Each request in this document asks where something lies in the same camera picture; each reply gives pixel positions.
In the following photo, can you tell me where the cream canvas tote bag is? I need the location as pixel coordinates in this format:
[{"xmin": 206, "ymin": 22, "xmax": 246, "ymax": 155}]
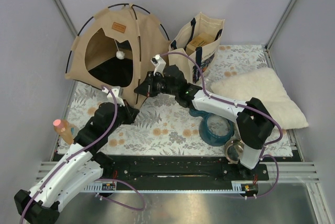
[{"xmin": 168, "ymin": 13, "xmax": 225, "ymax": 84}]

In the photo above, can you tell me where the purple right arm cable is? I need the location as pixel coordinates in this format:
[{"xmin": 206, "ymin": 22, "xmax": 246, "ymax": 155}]
[{"xmin": 154, "ymin": 52, "xmax": 285, "ymax": 201}]

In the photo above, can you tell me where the pink cap juice bottle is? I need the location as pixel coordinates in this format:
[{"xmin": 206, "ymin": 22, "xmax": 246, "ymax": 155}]
[{"xmin": 53, "ymin": 119, "xmax": 79, "ymax": 145}]

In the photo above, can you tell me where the white slotted cable duct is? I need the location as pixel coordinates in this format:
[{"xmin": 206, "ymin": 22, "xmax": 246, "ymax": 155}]
[{"xmin": 81, "ymin": 181, "xmax": 244, "ymax": 194}]

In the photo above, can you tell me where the steel pet bowl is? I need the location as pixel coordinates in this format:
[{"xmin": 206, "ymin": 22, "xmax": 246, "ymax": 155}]
[{"xmin": 224, "ymin": 139, "xmax": 244, "ymax": 164}]

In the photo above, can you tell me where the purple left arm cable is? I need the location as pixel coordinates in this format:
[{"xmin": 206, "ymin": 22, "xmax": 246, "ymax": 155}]
[{"xmin": 19, "ymin": 85, "xmax": 147, "ymax": 223}]

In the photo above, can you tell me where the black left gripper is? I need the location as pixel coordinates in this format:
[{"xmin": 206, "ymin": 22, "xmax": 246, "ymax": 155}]
[{"xmin": 106, "ymin": 99, "xmax": 140, "ymax": 136}]

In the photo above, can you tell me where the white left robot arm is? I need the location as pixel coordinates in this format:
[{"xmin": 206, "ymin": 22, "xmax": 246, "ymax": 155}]
[{"xmin": 14, "ymin": 103, "xmax": 139, "ymax": 223}]

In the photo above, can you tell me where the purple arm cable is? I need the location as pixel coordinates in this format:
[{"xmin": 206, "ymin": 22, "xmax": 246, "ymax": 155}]
[
  {"xmin": 154, "ymin": 52, "xmax": 285, "ymax": 201},
  {"xmin": 19, "ymin": 85, "xmax": 147, "ymax": 223}
]

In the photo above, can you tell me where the white pompom toy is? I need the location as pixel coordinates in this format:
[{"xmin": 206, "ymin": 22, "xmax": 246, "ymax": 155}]
[{"xmin": 116, "ymin": 51, "xmax": 125, "ymax": 60}]

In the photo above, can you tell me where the cream fluffy pillow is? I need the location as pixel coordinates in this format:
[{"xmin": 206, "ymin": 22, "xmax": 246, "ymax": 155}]
[{"xmin": 211, "ymin": 68, "xmax": 309, "ymax": 130}]

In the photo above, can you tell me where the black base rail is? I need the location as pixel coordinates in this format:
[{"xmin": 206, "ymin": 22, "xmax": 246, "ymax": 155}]
[{"xmin": 93, "ymin": 152, "xmax": 269, "ymax": 185}]

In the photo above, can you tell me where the floral patterned mat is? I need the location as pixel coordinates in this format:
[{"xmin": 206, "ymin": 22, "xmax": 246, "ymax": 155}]
[{"xmin": 56, "ymin": 43, "xmax": 294, "ymax": 156}]

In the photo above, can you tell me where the aluminium frame rail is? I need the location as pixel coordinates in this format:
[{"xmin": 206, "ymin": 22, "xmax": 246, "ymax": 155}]
[{"xmin": 36, "ymin": 162, "xmax": 320, "ymax": 183}]

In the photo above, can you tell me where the teal double pet bowl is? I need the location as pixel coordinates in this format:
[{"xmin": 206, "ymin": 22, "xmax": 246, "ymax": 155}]
[{"xmin": 189, "ymin": 109, "xmax": 235, "ymax": 147}]

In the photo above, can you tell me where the brown cardboard box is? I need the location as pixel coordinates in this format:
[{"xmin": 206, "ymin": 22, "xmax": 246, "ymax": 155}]
[{"xmin": 185, "ymin": 32, "xmax": 215, "ymax": 55}]

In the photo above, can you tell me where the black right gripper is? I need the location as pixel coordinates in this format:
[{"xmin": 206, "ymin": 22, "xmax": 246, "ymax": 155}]
[{"xmin": 135, "ymin": 71, "xmax": 178, "ymax": 97}]

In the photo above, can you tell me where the beige fabric pet tent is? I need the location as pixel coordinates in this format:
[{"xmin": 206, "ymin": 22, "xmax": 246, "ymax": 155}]
[{"xmin": 65, "ymin": 3, "xmax": 170, "ymax": 109}]

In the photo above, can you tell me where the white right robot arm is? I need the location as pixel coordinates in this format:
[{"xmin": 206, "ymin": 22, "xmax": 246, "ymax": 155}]
[{"xmin": 134, "ymin": 65, "xmax": 275, "ymax": 180}]

